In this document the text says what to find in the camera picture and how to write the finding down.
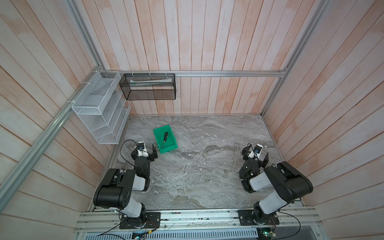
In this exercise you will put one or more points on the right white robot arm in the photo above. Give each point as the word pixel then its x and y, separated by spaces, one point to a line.
pixel 218 178

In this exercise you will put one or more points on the white slotted cable duct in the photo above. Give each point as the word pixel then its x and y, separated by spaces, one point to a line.
pixel 210 234

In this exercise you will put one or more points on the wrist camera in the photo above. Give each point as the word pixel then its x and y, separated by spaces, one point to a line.
pixel 142 150
pixel 257 150

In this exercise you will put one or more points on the black handled screwdriver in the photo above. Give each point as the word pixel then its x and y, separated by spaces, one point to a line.
pixel 165 139

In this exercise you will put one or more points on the black wire mesh basket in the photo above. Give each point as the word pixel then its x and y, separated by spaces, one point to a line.
pixel 140 87

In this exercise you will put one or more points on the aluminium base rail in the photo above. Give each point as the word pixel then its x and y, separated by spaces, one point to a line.
pixel 101 221

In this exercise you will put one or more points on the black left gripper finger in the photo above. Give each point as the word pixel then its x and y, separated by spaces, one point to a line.
pixel 154 154
pixel 134 154

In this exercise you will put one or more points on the green plastic bin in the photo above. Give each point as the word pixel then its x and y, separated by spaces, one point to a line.
pixel 171 143

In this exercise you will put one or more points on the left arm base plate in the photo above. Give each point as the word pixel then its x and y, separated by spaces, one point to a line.
pixel 141 220

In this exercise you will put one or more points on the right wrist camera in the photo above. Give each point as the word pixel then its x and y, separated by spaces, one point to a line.
pixel 257 150

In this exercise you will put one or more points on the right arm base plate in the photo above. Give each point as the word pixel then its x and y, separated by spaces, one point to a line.
pixel 257 217

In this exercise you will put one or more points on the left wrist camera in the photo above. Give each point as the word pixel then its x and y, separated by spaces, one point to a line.
pixel 142 150

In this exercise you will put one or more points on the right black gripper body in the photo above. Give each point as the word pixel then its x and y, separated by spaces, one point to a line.
pixel 249 160

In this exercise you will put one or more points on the white wire mesh shelf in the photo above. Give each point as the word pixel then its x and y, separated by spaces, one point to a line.
pixel 102 108

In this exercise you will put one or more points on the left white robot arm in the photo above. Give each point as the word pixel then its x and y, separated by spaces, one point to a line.
pixel 115 190

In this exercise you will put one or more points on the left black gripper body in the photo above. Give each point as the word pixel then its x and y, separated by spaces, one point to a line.
pixel 151 158

